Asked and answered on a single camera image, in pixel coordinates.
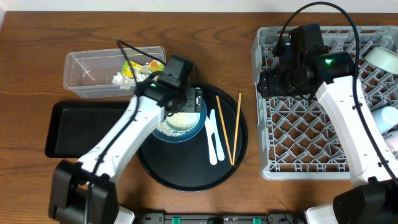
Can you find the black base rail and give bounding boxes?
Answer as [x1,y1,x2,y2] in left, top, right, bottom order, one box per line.
[133,212,307,224]

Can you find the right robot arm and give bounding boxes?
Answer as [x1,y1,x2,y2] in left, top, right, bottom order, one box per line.
[251,24,397,223]

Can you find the small light blue cup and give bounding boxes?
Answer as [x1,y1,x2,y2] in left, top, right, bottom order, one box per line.
[372,106,397,134]

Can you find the spilled rice grains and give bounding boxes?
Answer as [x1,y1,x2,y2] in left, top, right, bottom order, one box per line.
[157,122,186,137]

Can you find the round black serving tray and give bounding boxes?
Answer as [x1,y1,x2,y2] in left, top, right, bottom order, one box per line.
[137,85,248,192]

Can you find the white tissue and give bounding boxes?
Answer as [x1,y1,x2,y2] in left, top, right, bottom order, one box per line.
[112,73,136,90]

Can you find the wooden chopstick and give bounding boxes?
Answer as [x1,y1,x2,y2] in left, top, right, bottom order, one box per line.
[232,92,242,166]
[216,95,234,166]

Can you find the yellow green snack wrapper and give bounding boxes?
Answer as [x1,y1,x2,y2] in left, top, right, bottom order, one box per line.
[121,60,164,82]

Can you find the light blue rice bowl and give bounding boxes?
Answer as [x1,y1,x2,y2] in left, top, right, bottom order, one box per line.
[165,113,200,131]

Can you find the left wooden chopstick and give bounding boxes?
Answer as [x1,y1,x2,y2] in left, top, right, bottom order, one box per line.
[216,95,234,166]

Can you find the black rectangular tray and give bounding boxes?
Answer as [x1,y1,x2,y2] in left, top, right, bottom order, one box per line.
[45,101,129,158]

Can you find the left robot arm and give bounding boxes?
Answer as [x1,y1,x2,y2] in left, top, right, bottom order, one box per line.
[49,54,201,223]

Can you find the dark blue plate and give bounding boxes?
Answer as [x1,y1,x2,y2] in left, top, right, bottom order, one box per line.
[152,98,207,143]

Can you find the white plastic spoon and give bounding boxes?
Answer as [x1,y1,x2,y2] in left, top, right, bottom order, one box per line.
[205,117,218,166]

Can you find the right wooden chopstick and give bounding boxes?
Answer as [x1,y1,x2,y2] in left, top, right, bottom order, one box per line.
[232,92,242,166]

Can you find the clear plastic waste bin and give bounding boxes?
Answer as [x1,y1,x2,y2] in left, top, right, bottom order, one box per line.
[63,45,167,99]

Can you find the grey dishwasher rack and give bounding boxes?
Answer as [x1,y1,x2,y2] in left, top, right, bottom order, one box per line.
[256,26,397,180]

